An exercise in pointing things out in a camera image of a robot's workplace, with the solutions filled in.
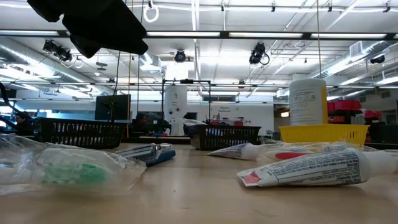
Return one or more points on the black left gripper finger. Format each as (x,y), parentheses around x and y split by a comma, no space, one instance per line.
(88,49)
(118,34)

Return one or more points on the white blue toothpaste tube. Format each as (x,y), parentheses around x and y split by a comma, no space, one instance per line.
(236,151)

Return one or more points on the white toothpaste tube red end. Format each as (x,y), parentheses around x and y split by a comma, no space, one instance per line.
(311,169)

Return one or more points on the black monitor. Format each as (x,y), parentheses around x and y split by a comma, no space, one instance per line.
(112,107)

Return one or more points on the black slotted plastic basket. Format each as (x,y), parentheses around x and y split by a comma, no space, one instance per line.
(81,133)
(224,137)

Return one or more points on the white column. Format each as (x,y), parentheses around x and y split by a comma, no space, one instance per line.
(175,105)

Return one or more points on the black overhead beam light strips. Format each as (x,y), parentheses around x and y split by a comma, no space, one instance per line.
(224,35)

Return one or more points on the clear wrapped green packet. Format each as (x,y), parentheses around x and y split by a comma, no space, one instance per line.
(74,172)

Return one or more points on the white wipes canister yellow label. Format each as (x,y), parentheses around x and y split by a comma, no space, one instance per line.
(306,102)

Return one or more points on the yellow slotted plastic basket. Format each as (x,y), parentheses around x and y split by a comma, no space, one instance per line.
(323,133)

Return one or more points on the red storage bin stack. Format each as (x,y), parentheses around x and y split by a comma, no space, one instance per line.
(343,107)

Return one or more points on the small red storage bin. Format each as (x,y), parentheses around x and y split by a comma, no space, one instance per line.
(372,114)

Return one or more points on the black ceiling camera cluster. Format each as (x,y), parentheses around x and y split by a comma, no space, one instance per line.
(57,49)

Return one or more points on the silver ceiling duct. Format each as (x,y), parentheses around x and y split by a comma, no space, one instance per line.
(367,51)
(18,54)

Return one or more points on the black metal frame stand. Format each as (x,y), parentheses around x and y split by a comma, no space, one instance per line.
(186,81)

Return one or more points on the small black ceiling camera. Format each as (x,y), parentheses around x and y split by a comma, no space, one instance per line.
(377,59)

